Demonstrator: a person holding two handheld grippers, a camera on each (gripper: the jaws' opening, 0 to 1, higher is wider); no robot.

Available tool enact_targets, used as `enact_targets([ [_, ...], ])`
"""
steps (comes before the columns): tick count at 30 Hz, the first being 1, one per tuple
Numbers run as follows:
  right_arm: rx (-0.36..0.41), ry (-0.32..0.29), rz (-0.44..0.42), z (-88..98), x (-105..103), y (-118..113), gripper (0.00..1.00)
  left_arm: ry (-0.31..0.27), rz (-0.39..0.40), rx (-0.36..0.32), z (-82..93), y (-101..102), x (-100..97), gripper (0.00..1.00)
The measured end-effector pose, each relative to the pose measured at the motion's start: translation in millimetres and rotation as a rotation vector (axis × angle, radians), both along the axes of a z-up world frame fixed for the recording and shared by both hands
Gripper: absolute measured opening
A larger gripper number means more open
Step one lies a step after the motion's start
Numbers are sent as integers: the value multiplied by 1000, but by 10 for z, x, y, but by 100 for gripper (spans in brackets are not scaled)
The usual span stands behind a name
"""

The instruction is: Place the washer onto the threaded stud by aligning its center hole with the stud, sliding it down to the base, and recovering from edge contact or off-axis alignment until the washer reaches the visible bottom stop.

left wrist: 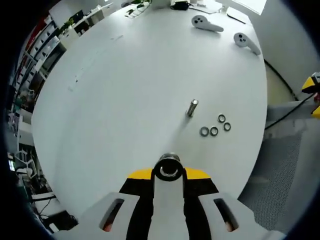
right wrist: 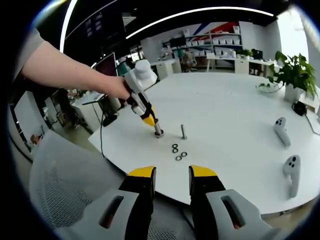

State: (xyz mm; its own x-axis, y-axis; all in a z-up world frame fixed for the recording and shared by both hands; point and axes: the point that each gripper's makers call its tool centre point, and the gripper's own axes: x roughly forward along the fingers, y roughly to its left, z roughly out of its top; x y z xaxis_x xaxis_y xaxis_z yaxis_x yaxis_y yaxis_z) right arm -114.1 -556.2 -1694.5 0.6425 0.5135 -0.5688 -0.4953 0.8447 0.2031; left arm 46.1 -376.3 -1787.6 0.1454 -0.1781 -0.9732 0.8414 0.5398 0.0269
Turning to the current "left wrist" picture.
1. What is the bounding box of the black desk monitor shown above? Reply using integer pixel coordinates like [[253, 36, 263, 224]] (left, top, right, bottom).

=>
[[68, 9, 85, 25]]

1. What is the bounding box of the white desktop stand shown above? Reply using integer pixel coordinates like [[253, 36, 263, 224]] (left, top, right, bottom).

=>
[[189, 0, 227, 15]]

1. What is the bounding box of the white flat tablet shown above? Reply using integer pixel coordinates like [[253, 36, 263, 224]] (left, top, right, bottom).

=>
[[226, 6, 248, 25]]

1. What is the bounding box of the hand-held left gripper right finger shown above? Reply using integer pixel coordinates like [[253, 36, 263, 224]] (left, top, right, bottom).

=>
[[183, 167, 288, 240]]

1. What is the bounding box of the shelf rack of white bins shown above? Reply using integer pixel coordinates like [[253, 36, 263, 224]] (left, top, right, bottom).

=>
[[13, 14, 67, 83]]

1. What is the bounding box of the green potted plant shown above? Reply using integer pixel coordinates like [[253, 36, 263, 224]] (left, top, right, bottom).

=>
[[124, 0, 172, 17]]

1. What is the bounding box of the small green desk plant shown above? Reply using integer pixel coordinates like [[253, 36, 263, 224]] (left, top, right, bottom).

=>
[[59, 19, 76, 35]]

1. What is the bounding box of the bundle of black cables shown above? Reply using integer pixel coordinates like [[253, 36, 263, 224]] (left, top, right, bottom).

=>
[[31, 196, 60, 221]]

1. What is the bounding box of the thin threaded steel stud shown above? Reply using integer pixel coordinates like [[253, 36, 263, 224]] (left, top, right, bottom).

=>
[[184, 99, 200, 118]]

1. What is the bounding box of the white handheld controller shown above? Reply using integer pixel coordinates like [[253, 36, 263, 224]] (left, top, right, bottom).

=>
[[191, 14, 225, 33], [233, 32, 262, 56]]

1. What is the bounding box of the black floor cable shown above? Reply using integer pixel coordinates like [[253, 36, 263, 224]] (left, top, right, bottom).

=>
[[264, 59, 301, 101]]

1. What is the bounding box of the black power adapter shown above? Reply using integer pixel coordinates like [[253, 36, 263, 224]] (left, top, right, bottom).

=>
[[170, 1, 190, 11]]

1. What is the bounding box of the white mesh office chair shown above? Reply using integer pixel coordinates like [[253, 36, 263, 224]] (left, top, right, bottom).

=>
[[237, 99, 310, 233]]

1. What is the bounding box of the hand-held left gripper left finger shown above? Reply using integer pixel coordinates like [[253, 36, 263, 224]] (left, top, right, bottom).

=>
[[53, 167, 155, 240]]

